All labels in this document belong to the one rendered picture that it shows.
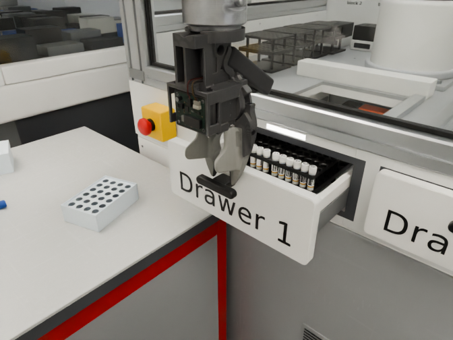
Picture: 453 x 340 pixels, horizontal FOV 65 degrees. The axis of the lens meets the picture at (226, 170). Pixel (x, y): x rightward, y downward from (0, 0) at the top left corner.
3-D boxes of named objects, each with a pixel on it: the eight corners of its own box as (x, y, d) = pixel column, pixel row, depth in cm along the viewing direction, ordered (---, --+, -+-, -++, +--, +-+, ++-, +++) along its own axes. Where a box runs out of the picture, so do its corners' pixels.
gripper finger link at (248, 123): (224, 154, 50) (218, 92, 47) (233, 150, 51) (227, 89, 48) (251, 159, 47) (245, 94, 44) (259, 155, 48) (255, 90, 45)
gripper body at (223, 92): (168, 126, 47) (160, 28, 41) (214, 110, 53) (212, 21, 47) (209, 142, 42) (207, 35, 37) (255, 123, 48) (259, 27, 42)
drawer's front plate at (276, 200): (306, 267, 50) (315, 202, 45) (171, 192, 67) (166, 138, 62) (313, 260, 51) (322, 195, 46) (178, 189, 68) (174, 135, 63)
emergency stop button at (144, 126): (147, 138, 80) (145, 121, 78) (136, 133, 82) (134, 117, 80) (158, 134, 82) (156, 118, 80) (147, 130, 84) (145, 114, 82)
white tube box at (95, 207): (98, 232, 66) (95, 215, 64) (64, 221, 69) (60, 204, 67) (139, 198, 76) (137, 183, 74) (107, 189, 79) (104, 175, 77)
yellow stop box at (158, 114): (160, 144, 81) (157, 113, 78) (141, 135, 85) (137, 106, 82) (177, 137, 84) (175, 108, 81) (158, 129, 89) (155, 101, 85)
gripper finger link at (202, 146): (177, 177, 53) (179, 121, 48) (205, 164, 57) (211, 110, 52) (191, 187, 51) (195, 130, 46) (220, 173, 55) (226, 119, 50)
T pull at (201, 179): (232, 201, 50) (232, 193, 50) (195, 183, 55) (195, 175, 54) (248, 191, 53) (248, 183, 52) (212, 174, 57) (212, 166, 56)
